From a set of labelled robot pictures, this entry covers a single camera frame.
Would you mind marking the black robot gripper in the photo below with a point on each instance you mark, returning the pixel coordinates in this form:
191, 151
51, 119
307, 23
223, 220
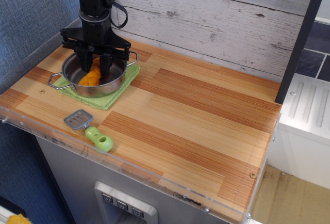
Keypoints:
94, 39

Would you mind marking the orange plush toy fish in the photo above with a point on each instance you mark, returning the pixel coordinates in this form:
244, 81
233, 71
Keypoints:
93, 77

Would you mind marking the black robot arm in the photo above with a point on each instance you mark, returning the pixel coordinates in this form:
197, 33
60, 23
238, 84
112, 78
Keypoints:
98, 10

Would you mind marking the stainless steel pot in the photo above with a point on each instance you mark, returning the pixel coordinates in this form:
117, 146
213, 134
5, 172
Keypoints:
73, 73

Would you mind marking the green folded cloth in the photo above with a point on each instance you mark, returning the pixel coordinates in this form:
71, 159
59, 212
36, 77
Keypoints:
99, 97

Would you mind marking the clear acrylic table guard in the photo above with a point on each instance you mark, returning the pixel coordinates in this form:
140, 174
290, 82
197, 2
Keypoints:
186, 182

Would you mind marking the silver dispenser button panel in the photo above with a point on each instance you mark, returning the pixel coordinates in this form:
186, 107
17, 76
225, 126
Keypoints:
119, 207

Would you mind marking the yellow object at corner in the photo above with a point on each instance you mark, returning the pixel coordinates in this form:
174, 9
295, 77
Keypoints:
18, 219

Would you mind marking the white ribbed cabinet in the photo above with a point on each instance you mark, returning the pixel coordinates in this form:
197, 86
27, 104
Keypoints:
300, 145

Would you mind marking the grey spatula green handle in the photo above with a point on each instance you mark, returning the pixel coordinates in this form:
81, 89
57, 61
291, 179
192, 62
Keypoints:
81, 119

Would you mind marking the black right support post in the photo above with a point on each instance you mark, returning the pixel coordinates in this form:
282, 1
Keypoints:
306, 27

